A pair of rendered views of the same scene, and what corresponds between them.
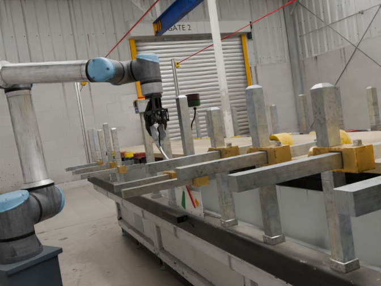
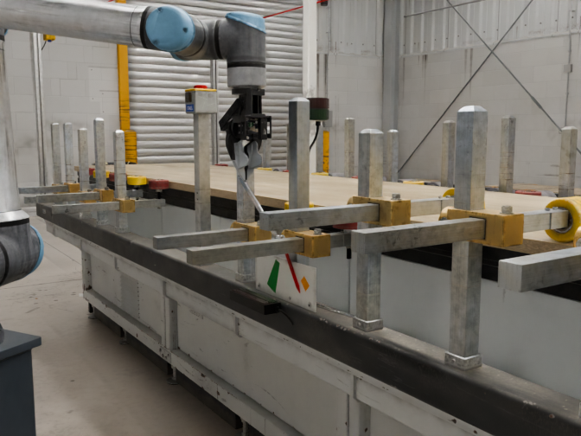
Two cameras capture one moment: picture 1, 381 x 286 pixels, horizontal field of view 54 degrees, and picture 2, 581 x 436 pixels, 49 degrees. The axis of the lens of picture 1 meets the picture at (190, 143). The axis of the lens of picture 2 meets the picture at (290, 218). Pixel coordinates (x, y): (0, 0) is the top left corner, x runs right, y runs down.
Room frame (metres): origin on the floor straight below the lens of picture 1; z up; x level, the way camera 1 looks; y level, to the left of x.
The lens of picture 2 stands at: (0.04, 0.27, 1.10)
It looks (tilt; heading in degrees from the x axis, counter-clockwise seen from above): 8 degrees down; 350
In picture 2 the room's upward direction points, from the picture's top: straight up
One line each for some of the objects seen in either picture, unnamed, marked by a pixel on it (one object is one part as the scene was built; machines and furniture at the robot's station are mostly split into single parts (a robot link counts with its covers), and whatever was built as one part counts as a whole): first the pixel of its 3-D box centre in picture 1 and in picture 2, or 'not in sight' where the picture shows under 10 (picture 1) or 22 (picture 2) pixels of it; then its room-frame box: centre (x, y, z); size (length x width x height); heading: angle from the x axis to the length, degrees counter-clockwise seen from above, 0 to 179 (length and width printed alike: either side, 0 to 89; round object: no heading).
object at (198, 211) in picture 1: (187, 201); (283, 278); (1.50, 0.05, 0.75); 0.26 x 0.01 x 0.10; 24
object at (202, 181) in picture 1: (195, 177); (305, 241); (1.47, 0.00, 0.85); 0.13 x 0.06 x 0.05; 24
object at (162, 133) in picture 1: (163, 134); (254, 160); (1.55, 0.11, 1.03); 0.06 x 0.03 x 0.09; 24
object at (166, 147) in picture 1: (168, 164); (245, 211); (1.71, 0.11, 0.89); 0.03 x 0.03 x 0.48; 24
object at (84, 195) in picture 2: (105, 166); (92, 195); (2.80, 0.65, 0.83); 0.43 x 0.03 x 0.04; 114
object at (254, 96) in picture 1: (265, 172); (467, 251); (1.03, -0.19, 0.90); 0.03 x 0.03 x 0.48; 24
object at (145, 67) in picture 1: (148, 68); (245, 41); (1.55, 0.13, 1.30); 0.10 x 0.09 x 0.12; 71
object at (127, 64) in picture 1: (122, 72); (196, 39); (1.57, 0.24, 1.31); 0.12 x 0.12 x 0.09; 71
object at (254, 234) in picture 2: (172, 176); (250, 232); (1.69, 0.10, 0.84); 0.13 x 0.06 x 0.05; 24
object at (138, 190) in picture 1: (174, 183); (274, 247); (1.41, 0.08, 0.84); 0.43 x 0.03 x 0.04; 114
